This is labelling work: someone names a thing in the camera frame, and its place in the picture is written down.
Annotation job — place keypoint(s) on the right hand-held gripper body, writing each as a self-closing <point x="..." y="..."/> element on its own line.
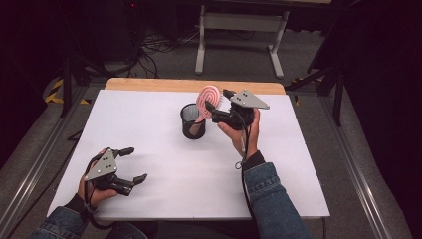
<point x="247" y="99"/>

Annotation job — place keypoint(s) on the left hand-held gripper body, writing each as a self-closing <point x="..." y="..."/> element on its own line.
<point x="103" y="167"/>

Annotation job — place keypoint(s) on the pink hairbrush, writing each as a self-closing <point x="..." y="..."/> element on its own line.
<point x="208" y="98"/>

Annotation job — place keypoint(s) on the black mesh pen holder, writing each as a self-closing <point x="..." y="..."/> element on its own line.
<point x="193" y="127"/>

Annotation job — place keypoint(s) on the person's left hand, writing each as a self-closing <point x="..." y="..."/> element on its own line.
<point x="94" y="196"/>

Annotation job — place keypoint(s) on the person's right hand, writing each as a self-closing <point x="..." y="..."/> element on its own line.
<point x="250" y="141"/>

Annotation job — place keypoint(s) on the person's lap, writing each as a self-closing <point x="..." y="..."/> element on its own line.
<point x="205" y="230"/>

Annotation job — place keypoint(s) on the black metal stand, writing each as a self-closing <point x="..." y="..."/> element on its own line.
<point x="68" y="86"/>
<point x="331" y="83"/>

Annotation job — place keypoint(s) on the yellow black hazard tape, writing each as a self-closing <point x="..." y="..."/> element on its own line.
<point x="54" y="93"/>

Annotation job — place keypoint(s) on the aluminium floor rail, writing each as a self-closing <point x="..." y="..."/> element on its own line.
<point x="40" y="159"/>
<point x="355" y="172"/>

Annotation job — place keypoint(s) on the white metal frame desk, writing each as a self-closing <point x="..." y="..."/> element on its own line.
<point x="244" y="21"/>

